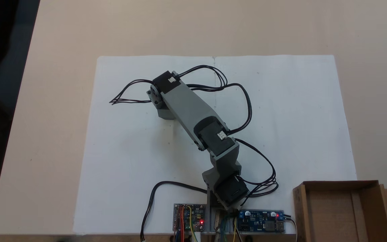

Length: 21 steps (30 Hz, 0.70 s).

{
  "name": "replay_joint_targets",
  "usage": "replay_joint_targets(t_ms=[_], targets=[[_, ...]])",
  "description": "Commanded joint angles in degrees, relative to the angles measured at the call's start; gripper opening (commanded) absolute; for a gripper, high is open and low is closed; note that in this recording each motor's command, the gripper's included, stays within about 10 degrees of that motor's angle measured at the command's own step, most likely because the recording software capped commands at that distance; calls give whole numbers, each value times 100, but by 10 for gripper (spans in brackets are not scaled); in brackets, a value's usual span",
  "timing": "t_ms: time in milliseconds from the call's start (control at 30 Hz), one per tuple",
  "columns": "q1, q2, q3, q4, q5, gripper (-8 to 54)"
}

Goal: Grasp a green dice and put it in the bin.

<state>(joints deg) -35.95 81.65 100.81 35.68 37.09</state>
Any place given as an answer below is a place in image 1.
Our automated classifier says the black gripper motor cable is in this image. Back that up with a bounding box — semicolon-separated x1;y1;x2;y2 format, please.
109;79;154;105

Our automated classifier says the brown cardboard box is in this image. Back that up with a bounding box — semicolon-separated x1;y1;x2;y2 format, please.
293;180;387;242

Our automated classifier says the orange jumper wire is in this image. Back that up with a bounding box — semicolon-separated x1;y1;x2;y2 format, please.
177;205;185;242

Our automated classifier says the blue circuit board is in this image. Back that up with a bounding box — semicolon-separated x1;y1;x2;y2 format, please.
238;210;285;233

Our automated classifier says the long black cable white plug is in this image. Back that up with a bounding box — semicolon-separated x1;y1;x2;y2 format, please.
140;181;208;242

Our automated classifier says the black base motor cable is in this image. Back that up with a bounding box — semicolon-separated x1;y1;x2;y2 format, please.
234;138;279;202

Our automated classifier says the yellow jumper wire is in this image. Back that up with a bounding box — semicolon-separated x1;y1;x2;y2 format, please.
187;206;199;242

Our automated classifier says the circuit board with coloured wires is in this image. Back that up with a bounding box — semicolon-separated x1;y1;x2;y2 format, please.
173;203;206;233

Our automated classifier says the black blue-board power cable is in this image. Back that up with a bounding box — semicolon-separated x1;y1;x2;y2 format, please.
283;215;298;242

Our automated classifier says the black forearm motor cable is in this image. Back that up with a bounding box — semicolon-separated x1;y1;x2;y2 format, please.
177;65;253;135

